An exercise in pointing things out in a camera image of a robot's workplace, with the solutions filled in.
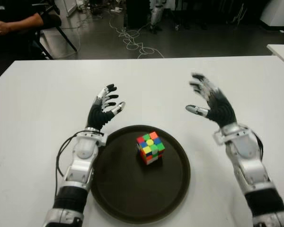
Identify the dark brown round plate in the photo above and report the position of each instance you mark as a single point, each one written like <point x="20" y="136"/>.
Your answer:
<point x="137" y="189"/>

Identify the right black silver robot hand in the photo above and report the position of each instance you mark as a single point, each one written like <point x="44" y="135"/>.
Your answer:
<point x="220" y="106"/>

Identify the seated person in black shirt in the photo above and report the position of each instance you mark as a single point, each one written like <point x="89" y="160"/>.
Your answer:
<point x="14" y="26"/>

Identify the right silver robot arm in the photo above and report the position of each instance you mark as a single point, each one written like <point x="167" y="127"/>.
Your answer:
<point x="248" y="156"/>

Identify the white cabinet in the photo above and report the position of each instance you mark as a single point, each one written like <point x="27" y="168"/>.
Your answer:
<point x="279" y="14"/>

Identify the silver humanoid robot legs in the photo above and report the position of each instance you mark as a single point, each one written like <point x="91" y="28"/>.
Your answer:
<point x="155" y="14"/>

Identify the black cabinet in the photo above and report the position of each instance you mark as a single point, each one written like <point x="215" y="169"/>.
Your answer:
<point x="137" y="14"/>

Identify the white board panel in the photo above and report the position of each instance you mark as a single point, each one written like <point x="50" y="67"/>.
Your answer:
<point x="69" y="7"/>

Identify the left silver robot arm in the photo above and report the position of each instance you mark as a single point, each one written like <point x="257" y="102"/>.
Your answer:
<point x="81" y="156"/>

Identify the black chair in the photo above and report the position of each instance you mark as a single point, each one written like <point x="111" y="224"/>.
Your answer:
<point x="52" y="21"/>

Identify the white power strip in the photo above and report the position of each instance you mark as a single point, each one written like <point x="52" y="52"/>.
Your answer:
<point x="116" y="10"/>

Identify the grey metal frame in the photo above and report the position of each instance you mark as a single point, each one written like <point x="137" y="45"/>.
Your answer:
<point x="239" y="11"/>

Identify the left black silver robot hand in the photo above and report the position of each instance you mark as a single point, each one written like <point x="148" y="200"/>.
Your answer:
<point x="97" y="117"/>

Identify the multicoloured Rubik's cube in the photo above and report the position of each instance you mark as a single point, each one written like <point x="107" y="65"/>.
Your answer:
<point x="150" y="147"/>

